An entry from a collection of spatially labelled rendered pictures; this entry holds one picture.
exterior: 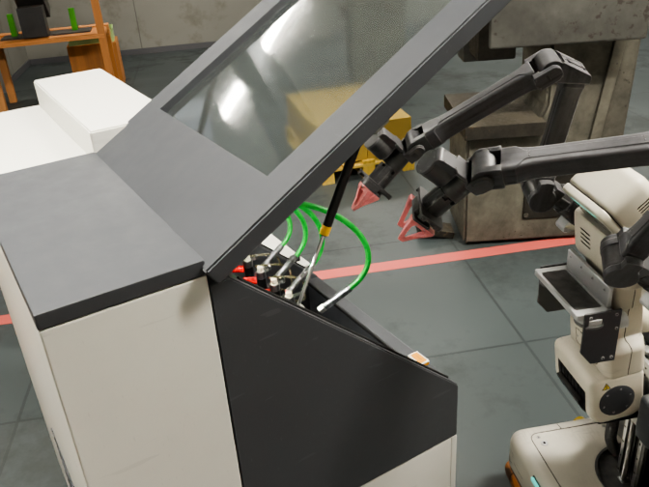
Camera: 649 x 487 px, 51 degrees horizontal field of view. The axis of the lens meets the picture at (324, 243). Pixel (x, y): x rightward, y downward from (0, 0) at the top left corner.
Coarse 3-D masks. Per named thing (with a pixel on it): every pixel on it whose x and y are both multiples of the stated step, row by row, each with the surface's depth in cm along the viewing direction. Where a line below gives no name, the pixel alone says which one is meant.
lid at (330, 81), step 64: (320, 0) 166; (384, 0) 149; (448, 0) 135; (192, 64) 176; (256, 64) 161; (320, 64) 145; (384, 64) 128; (128, 128) 170; (192, 128) 156; (256, 128) 141; (320, 128) 125; (192, 192) 133; (256, 192) 122
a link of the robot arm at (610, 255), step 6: (612, 246) 156; (618, 246) 155; (606, 252) 157; (612, 252) 155; (618, 252) 155; (606, 258) 156; (612, 258) 154; (618, 258) 154; (648, 258) 156; (606, 264) 155; (612, 264) 154; (648, 264) 155; (642, 270) 154; (648, 270) 153; (642, 276) 156
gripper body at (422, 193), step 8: (424, 192) 152; (432, 192) 147; (440, 192) 145; (424, 200) 148; (432, 200) 146; (440, 200) 145; (448, 200) 145; (424, 208) 147; (432, 208) 147; (440, 208) 146; (448, 208) 147; (424, 216) 145; (432, 216) 147; (440, 216) 150; (440, 224) 148
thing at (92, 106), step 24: (96, 72) 224; (48, 96) 204; (72, 96) 200; (96, 96) 198; (120, 96) 196; (144, 96) 194; (72, 120) 182; (96, 120) 176; (120, 120) 174; (96, 144) 169
